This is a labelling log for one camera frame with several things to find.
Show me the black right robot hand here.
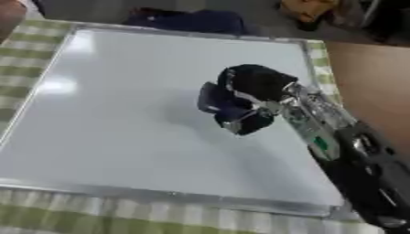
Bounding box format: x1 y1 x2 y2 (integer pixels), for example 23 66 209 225
212 63 301 137

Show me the dark blue whiteboard eraser brush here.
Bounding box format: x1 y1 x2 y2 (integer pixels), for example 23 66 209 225
195 81 254 122

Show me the silver framed whiteboard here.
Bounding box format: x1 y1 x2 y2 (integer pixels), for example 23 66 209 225
0 22 348 218

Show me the tan bag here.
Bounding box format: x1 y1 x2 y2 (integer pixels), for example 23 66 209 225
275 0 371 32

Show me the dark blue bag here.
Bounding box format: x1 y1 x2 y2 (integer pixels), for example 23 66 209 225
120 7 249 37

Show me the black chair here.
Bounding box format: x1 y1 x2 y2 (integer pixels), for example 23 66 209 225
357 0 410 44

